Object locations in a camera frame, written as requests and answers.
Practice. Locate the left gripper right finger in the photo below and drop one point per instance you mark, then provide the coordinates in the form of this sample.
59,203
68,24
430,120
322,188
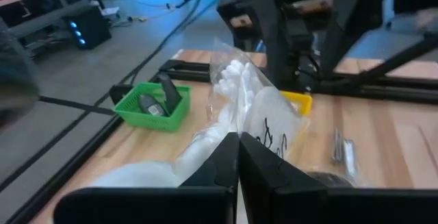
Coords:
308,207

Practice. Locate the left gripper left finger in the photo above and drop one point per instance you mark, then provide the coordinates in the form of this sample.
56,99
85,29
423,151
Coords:
154,207

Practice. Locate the silver nail clipper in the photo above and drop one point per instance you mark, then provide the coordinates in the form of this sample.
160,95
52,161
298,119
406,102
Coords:
349,157

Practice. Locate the grey nail clipper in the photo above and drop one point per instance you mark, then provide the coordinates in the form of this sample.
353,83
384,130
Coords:
337,145

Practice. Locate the white vanity pack bag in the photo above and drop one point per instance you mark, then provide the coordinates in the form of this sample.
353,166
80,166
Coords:
260,114

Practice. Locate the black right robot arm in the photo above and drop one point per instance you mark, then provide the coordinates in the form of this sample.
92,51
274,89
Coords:
270,46

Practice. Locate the green plastic basket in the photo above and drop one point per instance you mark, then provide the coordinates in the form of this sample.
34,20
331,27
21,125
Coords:
150,123

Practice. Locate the small grey labelled bottle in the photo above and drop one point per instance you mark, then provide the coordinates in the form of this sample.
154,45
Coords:
150,105

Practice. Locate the yellow plastic basket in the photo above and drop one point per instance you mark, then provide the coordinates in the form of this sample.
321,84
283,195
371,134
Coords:
302,100

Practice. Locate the black computer blue lights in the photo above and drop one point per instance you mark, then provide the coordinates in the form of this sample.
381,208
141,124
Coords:
92,28

